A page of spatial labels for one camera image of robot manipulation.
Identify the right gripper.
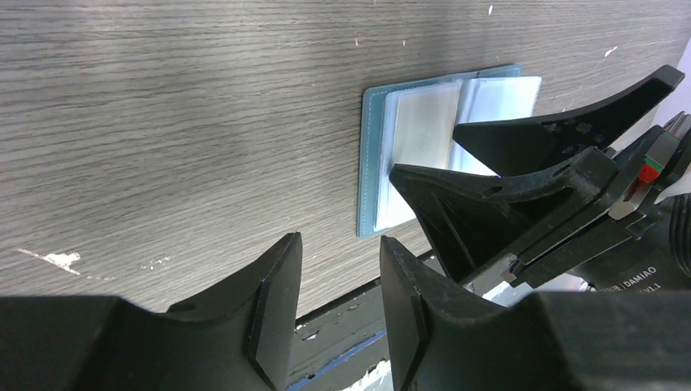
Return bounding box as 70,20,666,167
390,65,690,292

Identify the blue leather card holder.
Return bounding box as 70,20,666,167
356,64,542,239

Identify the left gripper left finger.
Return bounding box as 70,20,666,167
1,232,302,390

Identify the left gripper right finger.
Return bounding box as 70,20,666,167
380,236,690,390

